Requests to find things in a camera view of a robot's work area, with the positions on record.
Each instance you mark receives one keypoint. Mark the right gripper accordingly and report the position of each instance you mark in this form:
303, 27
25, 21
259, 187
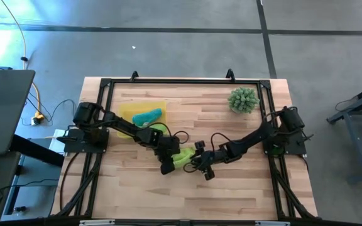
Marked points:
207, 157

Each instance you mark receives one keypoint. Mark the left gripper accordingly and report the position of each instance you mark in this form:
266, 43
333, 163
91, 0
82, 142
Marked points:
167, 147

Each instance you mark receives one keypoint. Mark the green microfiber towel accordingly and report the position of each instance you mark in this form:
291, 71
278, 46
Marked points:
183, 157
162, 128

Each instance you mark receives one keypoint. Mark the teal microfiber towel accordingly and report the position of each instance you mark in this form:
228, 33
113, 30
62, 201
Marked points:
146, 116

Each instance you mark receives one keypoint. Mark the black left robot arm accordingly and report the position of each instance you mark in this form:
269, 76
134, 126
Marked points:
121, 125

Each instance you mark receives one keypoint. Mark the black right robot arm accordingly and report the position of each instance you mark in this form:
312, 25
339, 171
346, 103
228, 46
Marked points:
256, 138

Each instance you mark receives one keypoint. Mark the yellow translucent plastic basket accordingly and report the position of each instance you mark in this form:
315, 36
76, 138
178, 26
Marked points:
127, 110

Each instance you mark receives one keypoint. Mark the potted artificial green plant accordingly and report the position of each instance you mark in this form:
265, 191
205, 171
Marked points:
243, 100

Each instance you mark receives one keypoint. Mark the black desk support bar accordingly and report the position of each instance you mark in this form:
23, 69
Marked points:
39, 152

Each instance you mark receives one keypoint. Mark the yellow power plug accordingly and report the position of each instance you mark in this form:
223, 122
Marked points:
38, 119

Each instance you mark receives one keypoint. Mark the grey lower shelf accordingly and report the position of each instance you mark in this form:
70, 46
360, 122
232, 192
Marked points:
36, 179

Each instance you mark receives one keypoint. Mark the grey metal table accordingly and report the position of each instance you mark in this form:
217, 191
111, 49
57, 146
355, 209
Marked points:
357, 110

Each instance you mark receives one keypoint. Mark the grey side table top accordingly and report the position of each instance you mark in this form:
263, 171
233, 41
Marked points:
5, 110

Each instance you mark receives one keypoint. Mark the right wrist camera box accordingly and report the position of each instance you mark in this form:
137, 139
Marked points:
209, 175

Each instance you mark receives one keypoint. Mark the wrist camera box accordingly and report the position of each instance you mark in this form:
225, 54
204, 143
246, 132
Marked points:
209, 175
167, 168

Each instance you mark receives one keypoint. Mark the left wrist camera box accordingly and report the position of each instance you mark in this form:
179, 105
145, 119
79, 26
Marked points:
167, 168

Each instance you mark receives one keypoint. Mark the black aluminium table frame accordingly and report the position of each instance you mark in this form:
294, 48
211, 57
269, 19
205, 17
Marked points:
184, 81

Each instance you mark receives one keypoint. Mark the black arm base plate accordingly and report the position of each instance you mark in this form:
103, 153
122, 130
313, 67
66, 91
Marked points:
74, 146
294, 147

